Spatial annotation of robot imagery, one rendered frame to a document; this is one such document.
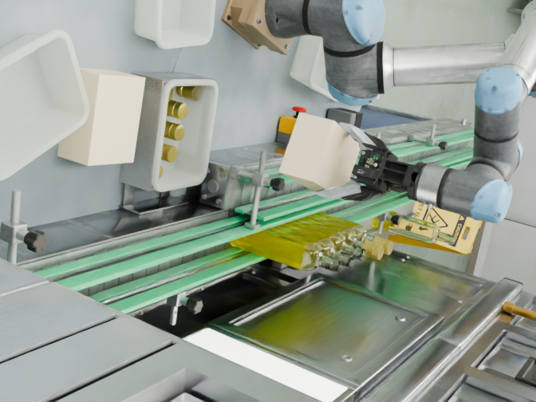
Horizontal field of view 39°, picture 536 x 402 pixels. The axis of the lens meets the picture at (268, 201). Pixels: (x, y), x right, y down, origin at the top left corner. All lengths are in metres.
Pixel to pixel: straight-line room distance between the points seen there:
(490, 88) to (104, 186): 0.75
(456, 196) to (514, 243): 6.33
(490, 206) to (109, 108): 0.68
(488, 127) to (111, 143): 0.66
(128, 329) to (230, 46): 1.18
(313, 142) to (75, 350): 0.88
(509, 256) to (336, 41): 6.17
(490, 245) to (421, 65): 6.09
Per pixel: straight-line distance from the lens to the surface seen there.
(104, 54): 1.44
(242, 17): 1.68
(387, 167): 1.37
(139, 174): 1.50
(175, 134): 1.54
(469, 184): 1.33
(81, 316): 0.67
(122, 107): 1.38
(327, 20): 1.63
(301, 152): 1.41
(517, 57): 1.42
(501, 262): 7.72
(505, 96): 1.31
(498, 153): 1.37
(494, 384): 1.61
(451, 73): 1.69
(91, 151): 1.35
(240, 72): 1.80
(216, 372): 0.60
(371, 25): 1.63
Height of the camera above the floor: 1.73
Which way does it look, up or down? 28 degrees down
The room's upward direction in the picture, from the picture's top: 107 degrees clockwise
